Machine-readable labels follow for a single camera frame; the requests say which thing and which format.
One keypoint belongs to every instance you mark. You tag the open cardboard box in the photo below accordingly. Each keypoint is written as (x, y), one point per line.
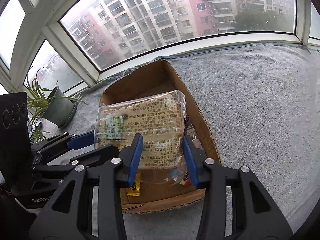
(152, 79)

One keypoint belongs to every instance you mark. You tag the black camera module left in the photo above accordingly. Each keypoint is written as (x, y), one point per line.
(13, 129)

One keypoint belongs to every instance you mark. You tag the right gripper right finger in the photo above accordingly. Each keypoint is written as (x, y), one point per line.
(236, 204)

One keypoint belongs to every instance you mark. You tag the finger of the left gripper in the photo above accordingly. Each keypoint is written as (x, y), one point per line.
(80, 139)
(92, 159)

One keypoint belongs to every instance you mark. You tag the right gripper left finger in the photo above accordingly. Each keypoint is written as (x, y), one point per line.
(66, 214)

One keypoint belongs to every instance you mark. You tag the yellow candy packet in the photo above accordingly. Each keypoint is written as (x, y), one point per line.
(134, 190)

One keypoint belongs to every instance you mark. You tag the green potted spider plant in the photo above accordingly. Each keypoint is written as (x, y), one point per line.
(49, 104)

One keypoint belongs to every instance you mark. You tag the bagged sliced bread loaf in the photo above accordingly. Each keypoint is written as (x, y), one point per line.
(160, 119)

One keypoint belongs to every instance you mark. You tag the red striped snack packet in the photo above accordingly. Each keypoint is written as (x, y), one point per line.
(185, 180)

